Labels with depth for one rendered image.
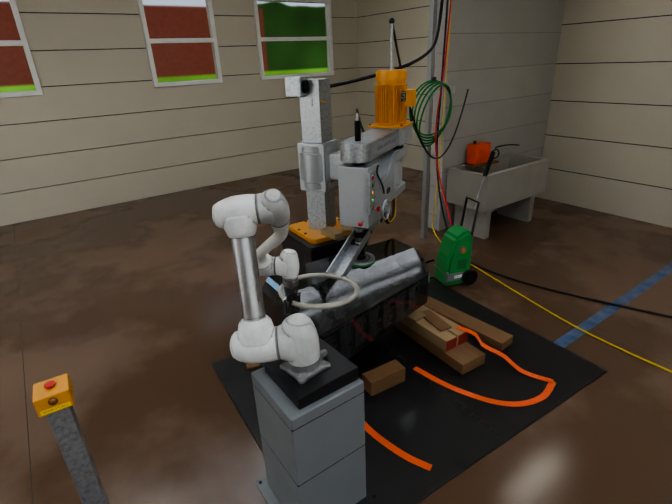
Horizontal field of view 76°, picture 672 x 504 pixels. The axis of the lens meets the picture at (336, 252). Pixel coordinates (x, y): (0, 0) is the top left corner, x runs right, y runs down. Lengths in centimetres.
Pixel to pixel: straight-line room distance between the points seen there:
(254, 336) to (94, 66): 697
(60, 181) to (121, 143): 115
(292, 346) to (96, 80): 703
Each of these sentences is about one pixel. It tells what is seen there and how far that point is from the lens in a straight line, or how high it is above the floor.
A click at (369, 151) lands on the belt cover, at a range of 285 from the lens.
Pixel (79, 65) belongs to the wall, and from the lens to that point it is 843.
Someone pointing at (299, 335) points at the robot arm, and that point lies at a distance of 195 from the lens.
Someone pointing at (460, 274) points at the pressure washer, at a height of 13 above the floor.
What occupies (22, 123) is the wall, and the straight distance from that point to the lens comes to 845.
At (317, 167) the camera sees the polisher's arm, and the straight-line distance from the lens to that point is 368.
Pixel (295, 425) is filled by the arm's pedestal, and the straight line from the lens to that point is 200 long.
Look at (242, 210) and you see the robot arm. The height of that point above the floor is 163.
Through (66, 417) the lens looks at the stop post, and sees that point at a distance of 211.
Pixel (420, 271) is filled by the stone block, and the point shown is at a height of 69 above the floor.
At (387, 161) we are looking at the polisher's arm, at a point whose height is 148.
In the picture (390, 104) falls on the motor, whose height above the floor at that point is 186.
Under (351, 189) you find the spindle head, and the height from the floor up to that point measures 139.
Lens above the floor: 219
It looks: 24 degrees down
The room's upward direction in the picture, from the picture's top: 3 degrees counter-clockwise
